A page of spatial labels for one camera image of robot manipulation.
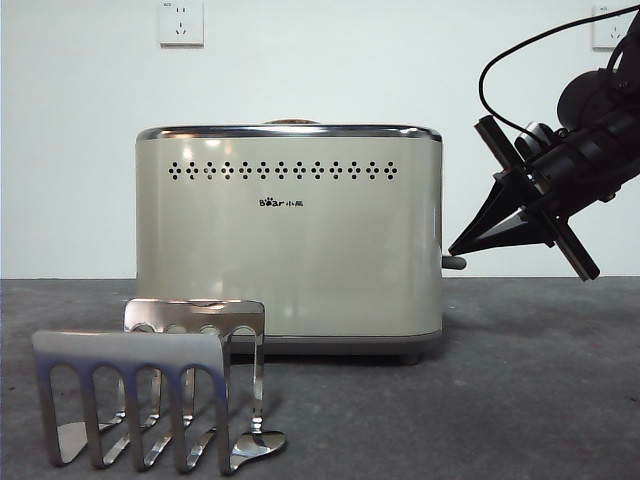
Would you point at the brown toast bread slice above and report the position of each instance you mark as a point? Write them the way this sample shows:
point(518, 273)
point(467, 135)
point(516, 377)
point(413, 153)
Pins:
point(290, 121)

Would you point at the cream two-slot toaster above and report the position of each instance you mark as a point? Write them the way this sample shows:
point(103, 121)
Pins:
point(300, 250)

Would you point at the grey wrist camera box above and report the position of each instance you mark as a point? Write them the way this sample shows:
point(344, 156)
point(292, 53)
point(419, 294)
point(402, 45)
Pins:
point(532, 134)

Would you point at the white wall socket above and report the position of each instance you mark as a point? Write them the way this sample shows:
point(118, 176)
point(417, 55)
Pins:
point(181, 24)
point(602, 30)

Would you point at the grey toaster lever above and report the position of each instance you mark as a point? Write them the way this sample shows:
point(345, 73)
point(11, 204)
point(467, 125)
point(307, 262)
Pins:
point(452, 263)

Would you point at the shiny metal toast rack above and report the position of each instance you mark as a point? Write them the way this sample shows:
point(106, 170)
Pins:
point(125, 347)

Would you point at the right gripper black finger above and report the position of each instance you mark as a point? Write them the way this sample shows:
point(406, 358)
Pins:
point(495, 205)
point(520, 232)

